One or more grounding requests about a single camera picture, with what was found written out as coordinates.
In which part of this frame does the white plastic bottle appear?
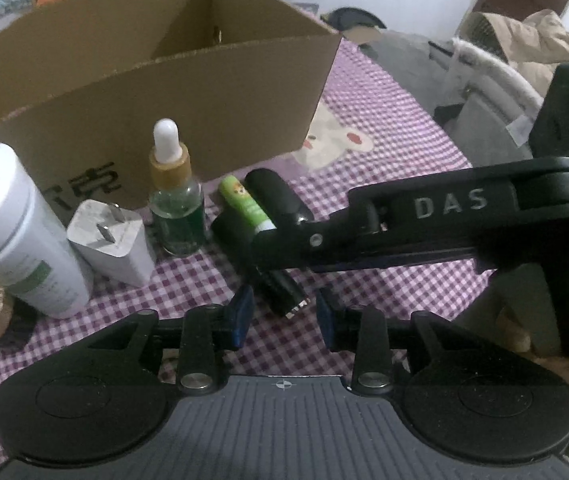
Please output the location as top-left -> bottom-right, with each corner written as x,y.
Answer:
0,142 -> 95,318

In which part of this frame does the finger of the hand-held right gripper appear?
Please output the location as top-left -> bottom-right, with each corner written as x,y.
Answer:
251,185 -> 400,275

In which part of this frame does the white charger plug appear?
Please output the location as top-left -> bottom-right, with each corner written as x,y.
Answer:
67,200 -> 158,288

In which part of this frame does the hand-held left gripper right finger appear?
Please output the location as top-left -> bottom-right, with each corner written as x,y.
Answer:
315,287 -> 490,397

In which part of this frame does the green lip balm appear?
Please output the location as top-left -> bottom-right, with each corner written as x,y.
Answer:
218,175 -> 278,233

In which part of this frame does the brown cardboard box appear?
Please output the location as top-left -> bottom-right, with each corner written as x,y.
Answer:
0,0 -> 342,211

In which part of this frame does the beige jacket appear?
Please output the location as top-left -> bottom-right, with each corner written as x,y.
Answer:
459,7 -> 569,106

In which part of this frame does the black flashlight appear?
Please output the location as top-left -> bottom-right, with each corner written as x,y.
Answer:
244,169 -> 311,318

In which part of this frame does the purple checked cloth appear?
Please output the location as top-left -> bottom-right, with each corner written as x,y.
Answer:
0,40 -> 495,461

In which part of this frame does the green glass dropper bottle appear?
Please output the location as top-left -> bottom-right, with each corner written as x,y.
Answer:
147,118 -> 208,258

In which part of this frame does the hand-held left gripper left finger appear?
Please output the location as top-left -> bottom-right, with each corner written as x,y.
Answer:
82,285 -> 255,395

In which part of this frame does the small cardboard piece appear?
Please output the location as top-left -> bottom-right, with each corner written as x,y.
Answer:
341,25 -> 385,47

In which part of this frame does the black key fob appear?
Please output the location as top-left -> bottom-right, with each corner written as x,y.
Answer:
211,212 -> 258,251

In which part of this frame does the black round pan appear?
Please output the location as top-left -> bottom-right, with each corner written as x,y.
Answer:
320,6 -> 387,31

